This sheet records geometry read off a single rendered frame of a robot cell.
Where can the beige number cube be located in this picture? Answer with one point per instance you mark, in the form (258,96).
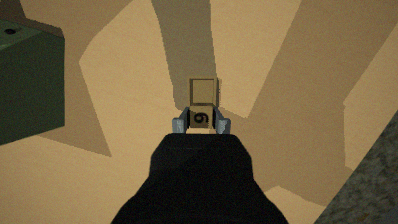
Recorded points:
(201,115)

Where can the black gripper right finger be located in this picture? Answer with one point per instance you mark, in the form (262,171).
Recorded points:
(220,124)

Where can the tan shallow rectangular tray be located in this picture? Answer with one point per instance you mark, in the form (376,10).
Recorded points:
(201,89)

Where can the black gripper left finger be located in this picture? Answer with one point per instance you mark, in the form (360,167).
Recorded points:
(181,124)

